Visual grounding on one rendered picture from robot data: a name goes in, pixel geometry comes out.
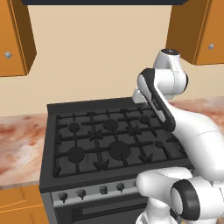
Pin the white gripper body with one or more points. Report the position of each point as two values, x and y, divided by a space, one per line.
138 97

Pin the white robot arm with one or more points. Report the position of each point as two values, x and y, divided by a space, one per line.
201 140

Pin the black oven door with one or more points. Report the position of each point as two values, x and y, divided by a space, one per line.
96 217

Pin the black gas stove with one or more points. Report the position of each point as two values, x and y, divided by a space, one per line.
87 140

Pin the black stove knob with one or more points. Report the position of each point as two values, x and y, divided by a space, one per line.
63 197
135 183
103 190
81 193
120 186

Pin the round silver cupboard knob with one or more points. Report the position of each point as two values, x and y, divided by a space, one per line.
211 46
8 54

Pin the dark range hood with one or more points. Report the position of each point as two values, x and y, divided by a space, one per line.
102 2

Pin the orange wooden drawer front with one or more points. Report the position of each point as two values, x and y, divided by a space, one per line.
17 198

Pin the orange base cupboard door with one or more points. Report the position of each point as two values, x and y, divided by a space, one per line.
20 217

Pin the orange wooden wall cupboard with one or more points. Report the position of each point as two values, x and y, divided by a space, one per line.
26 35
183 29

